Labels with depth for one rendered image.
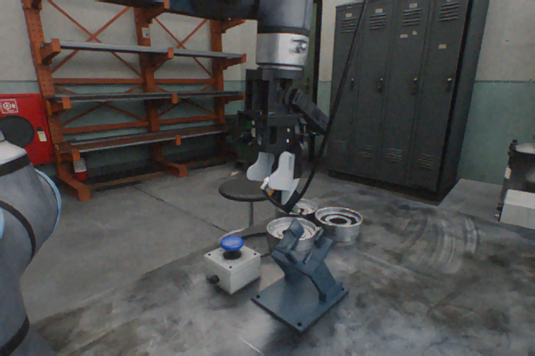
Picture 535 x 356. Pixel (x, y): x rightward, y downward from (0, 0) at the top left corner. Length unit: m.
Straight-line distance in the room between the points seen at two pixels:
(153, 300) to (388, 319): 0.36
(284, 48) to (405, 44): 3.04
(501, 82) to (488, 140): 0.54
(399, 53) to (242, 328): 3.20
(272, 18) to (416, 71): 2.99
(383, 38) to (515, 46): 1.11
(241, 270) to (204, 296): 0.07
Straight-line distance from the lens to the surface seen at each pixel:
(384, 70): 3.53
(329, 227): 0.70
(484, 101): 3.77
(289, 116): 0.47
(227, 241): 0.55
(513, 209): 1.28
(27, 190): 0.49
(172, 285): 0.60
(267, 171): 0.54
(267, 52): 0.47
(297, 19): 0.47
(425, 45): 3.41
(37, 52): 3.88
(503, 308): 0.64
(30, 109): 3.96
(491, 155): 3.81
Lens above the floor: 1.14
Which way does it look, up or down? 17 degrees down
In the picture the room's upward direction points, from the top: straight up
